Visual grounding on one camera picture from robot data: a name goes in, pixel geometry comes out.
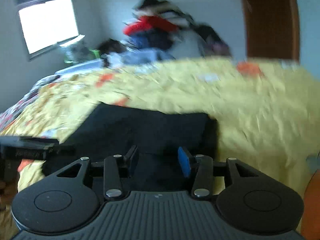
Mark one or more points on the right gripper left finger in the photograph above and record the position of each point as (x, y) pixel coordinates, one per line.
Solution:
(64, 201)

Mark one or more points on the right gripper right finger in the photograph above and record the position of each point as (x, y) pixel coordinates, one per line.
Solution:
(244, 197)

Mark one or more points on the black pants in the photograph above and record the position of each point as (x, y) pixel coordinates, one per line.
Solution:
(111, 130)

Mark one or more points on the yellow floral bed quilt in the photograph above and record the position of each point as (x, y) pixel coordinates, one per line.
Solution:
(270, 121)

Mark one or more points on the window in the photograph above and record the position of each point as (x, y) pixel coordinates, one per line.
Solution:
(47, 24)

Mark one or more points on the blue striped blanket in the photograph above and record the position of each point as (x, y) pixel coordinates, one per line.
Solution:
(117, 60)

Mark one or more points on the black bag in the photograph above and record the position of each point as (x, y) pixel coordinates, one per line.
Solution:
(110, 46)

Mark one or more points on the brown wooden door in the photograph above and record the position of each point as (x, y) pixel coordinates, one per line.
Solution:
(272, 29)

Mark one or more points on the red jacket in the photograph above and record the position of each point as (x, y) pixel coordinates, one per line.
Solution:
(146, 23)

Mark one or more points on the pile of clothes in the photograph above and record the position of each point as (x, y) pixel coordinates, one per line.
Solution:
(208, 40)

